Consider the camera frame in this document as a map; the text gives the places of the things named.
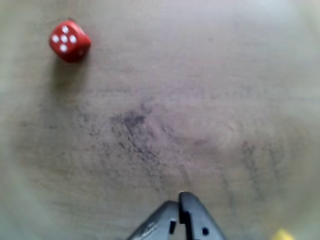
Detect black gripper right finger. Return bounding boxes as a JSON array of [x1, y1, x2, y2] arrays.
[[177, 191, 227, 240]]

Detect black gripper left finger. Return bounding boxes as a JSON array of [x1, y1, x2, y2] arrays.
[[125, 199, 181, 240]]

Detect yellow die black pips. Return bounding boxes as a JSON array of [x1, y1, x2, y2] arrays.
[[271, 228, 296, 240]]

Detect red die white pips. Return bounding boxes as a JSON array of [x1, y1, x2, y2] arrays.
[[48, 19, 92, 64]]

